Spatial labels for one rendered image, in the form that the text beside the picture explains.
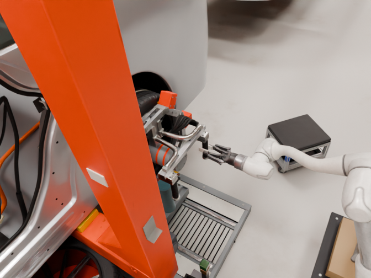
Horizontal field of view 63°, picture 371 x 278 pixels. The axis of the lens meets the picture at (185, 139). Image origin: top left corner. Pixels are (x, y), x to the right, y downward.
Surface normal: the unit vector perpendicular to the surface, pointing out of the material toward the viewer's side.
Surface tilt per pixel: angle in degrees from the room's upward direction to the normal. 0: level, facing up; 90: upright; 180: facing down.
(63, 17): 90
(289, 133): 0
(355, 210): 85
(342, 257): 3
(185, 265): 0
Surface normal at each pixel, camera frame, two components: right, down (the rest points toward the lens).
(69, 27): 0.85, 0.33
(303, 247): -0.08, -0.70
